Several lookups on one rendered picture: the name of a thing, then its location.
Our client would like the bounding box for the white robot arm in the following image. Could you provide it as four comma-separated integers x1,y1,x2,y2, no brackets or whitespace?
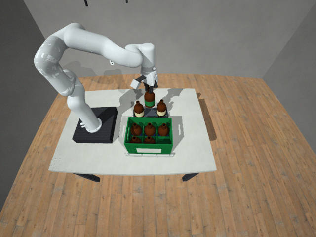
34,23,156,133

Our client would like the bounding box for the green crate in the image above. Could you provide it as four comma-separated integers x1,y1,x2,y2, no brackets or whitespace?
124,117,173,154

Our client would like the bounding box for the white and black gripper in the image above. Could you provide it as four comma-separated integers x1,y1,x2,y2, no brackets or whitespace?
141,69,158,94

